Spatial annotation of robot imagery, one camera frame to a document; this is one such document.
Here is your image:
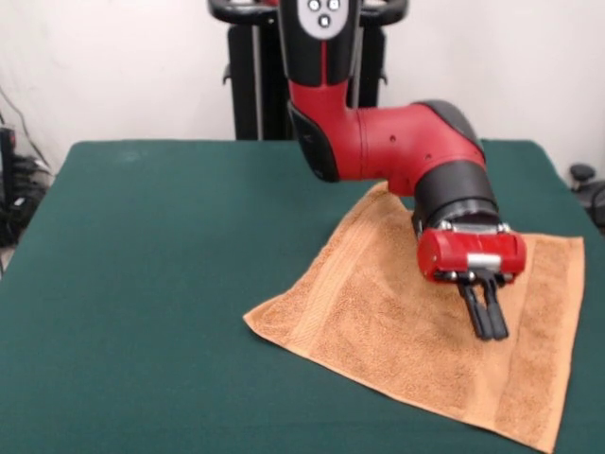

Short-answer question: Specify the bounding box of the black electronics box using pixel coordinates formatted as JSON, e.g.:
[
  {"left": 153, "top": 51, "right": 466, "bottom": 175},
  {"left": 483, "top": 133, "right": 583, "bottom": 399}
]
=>
[{"left": 0, "top": 125, "right": 19, "bottom": 204}]

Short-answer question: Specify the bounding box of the dark green table cloth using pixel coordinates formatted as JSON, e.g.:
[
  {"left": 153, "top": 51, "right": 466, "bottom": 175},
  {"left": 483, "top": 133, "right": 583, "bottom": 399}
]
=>
[{"left": 0, "top": 138, "right": 605, "bottom": 454}]

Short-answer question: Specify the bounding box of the orange terry towel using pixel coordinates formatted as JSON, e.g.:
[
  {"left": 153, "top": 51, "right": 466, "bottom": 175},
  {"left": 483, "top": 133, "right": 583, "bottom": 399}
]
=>
[{"left": 242, "top": 182, "right": 587, "bottom": 454}]

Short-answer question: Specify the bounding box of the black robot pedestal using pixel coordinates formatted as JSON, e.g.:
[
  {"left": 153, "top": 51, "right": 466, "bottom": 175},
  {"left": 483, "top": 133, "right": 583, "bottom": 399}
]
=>
[{"left": 206, "top": 0, "right": 408, "bottom": 142}]

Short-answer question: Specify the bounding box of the black cable bundle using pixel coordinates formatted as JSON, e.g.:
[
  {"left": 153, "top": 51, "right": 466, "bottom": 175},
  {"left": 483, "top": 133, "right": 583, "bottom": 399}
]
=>
[{"left": 0, "top": 154, "right": 57, "bottom": 248}]

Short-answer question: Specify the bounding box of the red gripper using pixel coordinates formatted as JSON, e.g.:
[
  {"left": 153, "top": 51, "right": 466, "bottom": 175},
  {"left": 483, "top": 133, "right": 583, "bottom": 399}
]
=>
[{"left": 415, "top": 227, "right": 528, "bottom": 342}]

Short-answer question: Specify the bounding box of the grey wall cable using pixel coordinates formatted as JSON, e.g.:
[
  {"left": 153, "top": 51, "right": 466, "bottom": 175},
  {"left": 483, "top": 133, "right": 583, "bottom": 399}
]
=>
[{"left": 0, "top": 86, "right": 51, "bottom": 167}]

